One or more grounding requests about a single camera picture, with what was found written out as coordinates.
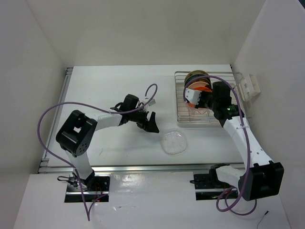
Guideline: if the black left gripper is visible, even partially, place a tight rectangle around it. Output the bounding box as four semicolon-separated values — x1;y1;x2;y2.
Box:
129;107;159;133

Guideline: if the brown patterned plate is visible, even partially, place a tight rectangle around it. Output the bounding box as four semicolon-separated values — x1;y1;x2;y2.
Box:
184;70;211;85

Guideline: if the orange plate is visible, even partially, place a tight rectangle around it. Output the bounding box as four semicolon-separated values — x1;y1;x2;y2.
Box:
185;86;212;108

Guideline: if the cream plate with black patch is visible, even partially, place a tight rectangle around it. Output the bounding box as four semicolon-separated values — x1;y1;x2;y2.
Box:
188;81;211;89

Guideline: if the clear glass plate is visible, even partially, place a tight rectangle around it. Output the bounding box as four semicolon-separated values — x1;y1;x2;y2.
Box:
185;103;207;116
160;129;188;156

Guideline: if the blue patterned plate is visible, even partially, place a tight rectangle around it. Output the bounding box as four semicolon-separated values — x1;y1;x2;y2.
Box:
184;73;196;83

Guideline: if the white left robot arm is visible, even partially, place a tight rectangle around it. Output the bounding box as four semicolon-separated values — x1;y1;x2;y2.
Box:
56;94;159;191

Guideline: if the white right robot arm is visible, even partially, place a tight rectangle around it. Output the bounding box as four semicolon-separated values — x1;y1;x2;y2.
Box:
199;81;284;201

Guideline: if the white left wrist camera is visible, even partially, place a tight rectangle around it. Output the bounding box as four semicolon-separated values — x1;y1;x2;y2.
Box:
143;98;156;112

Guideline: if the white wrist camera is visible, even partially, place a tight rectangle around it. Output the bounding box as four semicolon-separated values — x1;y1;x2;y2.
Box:
143;98;156;112
184;88;202;105

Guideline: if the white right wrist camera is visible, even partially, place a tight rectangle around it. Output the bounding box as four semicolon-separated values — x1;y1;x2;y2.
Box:
184;88;202;105

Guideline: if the metal wire dish rack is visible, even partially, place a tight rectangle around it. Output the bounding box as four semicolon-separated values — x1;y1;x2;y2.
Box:
174;71;239;125

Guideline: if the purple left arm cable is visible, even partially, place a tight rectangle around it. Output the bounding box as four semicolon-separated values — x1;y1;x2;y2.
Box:
38;83;158;221

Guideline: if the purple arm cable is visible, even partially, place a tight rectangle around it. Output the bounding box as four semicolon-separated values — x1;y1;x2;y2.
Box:
183;75;258;216
38;83;158;221

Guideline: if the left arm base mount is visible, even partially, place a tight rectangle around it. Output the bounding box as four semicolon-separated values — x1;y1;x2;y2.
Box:
57;175;110;203

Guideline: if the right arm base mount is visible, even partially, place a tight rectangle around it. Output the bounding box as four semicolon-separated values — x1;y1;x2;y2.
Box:
189;166;231;200

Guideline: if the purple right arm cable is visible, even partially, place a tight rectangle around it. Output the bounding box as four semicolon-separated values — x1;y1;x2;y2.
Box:
183;75;258;216

